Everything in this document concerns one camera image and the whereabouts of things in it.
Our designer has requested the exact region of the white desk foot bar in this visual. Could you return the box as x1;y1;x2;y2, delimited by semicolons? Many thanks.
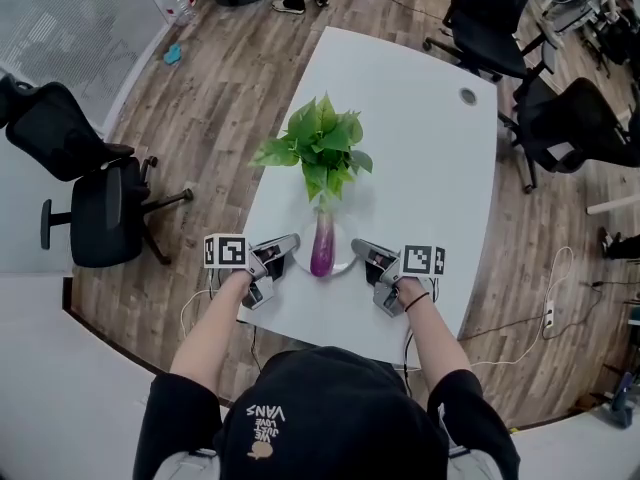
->
587;197;640;215

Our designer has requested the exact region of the green leafy plant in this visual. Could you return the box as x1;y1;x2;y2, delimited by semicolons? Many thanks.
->
248;92;375;214

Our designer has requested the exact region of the black floor cable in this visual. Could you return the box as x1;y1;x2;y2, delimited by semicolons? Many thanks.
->
457;280;604;342

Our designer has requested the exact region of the black printed cap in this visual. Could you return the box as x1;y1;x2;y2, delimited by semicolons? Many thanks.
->
214;346;451;480

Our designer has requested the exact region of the blue grey device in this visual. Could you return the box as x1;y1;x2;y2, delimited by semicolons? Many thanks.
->
602;371;636;429

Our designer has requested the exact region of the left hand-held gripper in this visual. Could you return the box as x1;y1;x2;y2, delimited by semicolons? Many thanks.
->
203;233;301;312

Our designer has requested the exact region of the person's left forearm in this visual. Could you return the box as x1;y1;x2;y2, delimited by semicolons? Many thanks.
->
169;272;251;397

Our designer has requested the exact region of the black hair tie wristband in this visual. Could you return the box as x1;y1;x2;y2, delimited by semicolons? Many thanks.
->
403;291;431;314

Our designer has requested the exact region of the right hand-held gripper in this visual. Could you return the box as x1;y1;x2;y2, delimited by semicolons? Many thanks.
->
351;237;446;318

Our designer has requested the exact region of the purple eggplant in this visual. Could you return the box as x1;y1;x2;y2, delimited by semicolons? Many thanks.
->
309;202;337;278

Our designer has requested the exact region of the white rectangular table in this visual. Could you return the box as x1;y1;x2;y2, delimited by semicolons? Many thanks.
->
236;26;499;369

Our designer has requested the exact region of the white floor cable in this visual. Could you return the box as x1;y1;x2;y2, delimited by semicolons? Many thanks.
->
469;246;574;369

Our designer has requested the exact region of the white round plate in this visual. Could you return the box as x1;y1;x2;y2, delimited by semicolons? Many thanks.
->
294;217;360;275

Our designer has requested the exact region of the grey shoulder strap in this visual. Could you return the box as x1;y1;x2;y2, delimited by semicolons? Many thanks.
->
149;447;216;480
439;402;496;480

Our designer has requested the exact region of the black office chair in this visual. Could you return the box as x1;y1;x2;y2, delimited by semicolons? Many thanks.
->
498;76;640;195
0;73;194;269
423;0;549;82

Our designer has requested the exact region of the person's right forearm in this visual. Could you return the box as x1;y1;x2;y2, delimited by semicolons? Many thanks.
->
397;276;474;399

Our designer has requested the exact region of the black short-sleeved shirt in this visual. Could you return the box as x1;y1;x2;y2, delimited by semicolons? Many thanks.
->
132;367;521;480

